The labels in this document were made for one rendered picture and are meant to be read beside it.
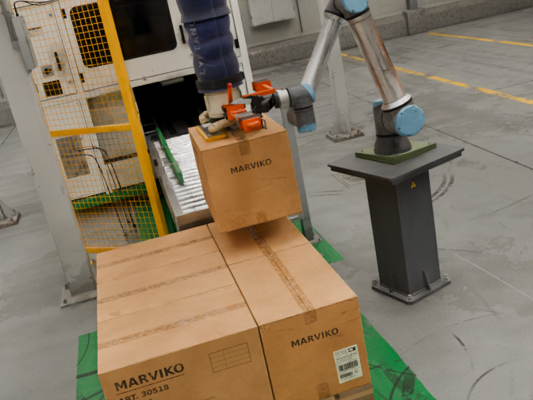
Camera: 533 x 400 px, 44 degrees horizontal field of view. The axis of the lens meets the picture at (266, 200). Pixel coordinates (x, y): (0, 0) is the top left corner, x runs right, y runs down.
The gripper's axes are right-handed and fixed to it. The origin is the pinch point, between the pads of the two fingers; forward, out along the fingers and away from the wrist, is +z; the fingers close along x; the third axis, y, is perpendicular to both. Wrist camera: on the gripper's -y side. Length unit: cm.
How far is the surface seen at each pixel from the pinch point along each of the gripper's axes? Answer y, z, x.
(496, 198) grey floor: 96, -180, -120
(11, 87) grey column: 123, 107, 20
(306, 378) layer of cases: -72, 6, -94
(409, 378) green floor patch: -58, -41, -120
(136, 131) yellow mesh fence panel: 129, 44, -23
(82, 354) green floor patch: 47, 103, -119
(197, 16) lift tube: 17.6, 5.3, 42.3
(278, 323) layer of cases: -72, 12, -67
